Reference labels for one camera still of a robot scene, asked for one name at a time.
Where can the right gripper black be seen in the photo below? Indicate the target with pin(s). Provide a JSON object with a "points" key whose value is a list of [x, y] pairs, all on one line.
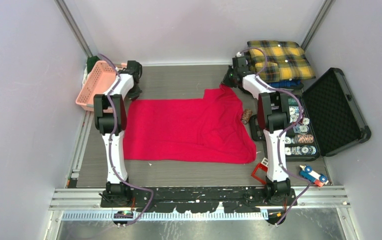
{"points": [[225, 80]]}

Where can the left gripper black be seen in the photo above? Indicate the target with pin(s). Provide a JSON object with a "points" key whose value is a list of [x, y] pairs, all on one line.
{"points": [[134, 95]]}

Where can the yellow plaid flannel shirt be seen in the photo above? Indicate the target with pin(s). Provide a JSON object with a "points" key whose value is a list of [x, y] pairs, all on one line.
{"points": [[279, 60]]}

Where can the red garment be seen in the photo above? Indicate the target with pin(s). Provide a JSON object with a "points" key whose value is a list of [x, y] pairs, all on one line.
{"points": [[207, 129]]}

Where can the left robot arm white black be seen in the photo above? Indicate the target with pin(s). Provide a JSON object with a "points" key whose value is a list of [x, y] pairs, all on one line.
{"points": [[110, 118]]}

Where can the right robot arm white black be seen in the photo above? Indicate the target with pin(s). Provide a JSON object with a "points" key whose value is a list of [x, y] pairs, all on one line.
{"points": [[273, 118]]}

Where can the pink plastic laundry basket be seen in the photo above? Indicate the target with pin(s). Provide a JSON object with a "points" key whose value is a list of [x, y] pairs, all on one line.
{"points": [[100, 81]]}

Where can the brown poker chip roll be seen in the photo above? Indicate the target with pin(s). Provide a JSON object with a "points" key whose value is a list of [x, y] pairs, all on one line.
{"points": [[246, 115]]}

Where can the green and white cloth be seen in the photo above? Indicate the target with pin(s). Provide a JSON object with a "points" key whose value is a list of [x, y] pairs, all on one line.
{"points": [[90, 63]]}

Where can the blue plaid folded shirt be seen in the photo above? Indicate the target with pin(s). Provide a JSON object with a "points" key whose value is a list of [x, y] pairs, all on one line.
{"points": [[287, 84]]}

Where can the black foam-lined carrying case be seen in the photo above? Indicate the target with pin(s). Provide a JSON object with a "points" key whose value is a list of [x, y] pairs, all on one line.
{"points": [[328, 120]]}

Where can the blue toy figure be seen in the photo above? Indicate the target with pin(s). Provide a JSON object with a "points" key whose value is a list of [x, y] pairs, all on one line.
{"points": [[307, 172]]}

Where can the red plastic frame block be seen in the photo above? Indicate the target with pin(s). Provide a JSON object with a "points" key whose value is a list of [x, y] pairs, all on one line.
{"points": [[262, 166]]}

